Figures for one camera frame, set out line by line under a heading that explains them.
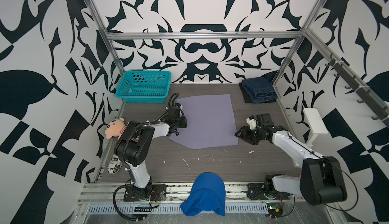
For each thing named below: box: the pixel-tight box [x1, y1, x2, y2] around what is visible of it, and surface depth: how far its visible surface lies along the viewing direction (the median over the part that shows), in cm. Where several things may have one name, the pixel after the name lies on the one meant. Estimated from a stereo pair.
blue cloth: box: [179, 172, 226, 217], surface depth 70 cm
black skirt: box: [239, 82, 254, 104], surface depth 114 cm
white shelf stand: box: [302, 107, 329, 147], surface depth 75 cm
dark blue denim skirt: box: [241, 76, 279, 104], surface depth 110 cm
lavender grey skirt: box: [169, 94, 239, 149], surface depth 101 cm
